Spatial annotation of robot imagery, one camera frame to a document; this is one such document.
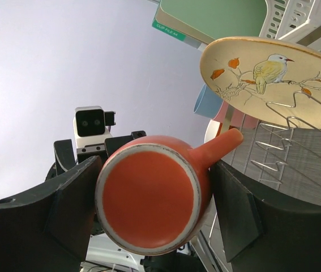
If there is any orange ceramic mug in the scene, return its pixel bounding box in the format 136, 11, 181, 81
95, 129, 243, 256

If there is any pink plastic cup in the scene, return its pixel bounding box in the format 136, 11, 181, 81
213, 101, 259, 129

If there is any orange white bowl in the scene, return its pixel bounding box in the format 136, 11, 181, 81
204, 120, 222, 143

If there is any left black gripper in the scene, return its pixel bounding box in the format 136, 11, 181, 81
45, 130, 146, 181

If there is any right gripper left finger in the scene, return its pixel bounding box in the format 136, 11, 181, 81
0, 156, 101, 271

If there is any white mesh file organizer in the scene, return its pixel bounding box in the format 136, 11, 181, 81
259, 1, 321, 52

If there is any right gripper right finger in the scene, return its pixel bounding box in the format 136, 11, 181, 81
210, 161, 321, 271

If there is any metal wire dish rack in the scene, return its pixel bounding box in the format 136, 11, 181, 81
191, 90, 321, 272

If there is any blue plastic cup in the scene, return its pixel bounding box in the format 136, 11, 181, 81
193, 84, 223, 119

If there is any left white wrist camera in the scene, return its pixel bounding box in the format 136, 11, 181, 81
73, 106, 116, 154

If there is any beige bird pattern plate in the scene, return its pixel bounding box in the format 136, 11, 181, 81
200, 37, 321, 129

